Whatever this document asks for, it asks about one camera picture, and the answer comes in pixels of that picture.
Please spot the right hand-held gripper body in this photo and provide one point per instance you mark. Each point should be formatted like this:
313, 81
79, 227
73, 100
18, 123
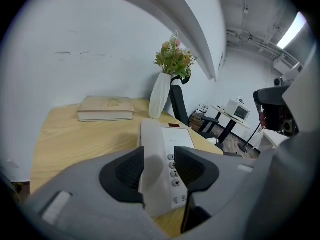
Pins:
305, 96

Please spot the black office chair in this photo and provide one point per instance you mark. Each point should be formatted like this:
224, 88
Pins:
178, 104

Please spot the white bottle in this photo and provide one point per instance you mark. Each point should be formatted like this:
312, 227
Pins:
213, 140

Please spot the white router with black antennas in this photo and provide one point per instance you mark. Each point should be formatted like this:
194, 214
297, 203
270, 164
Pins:
202, 110

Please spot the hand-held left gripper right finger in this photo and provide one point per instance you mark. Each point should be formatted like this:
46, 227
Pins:
212, 179

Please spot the white toaster oven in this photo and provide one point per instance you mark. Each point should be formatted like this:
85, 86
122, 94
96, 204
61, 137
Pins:
233, 107

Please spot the ceiling light tube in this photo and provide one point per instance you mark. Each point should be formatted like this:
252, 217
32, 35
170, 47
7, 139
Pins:
291, 31

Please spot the round table with black legs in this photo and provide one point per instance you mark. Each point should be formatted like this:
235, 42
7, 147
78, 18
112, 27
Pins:
230, 130

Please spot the pink flower bouquet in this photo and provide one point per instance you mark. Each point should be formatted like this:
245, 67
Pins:
172, 59

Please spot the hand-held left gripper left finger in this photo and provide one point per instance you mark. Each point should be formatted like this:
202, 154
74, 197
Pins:
87, 196

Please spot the cardboard boxes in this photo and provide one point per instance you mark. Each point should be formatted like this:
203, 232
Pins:
195, 121

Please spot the white telephone handset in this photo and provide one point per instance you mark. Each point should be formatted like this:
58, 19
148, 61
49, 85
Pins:
152, 144

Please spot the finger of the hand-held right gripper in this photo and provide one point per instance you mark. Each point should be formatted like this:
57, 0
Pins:
270, 95

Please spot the white telephone base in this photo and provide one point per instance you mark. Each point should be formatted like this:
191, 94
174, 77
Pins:
177, 137

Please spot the white ribbed vase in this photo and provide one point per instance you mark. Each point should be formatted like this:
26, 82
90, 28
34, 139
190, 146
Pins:
158, 96

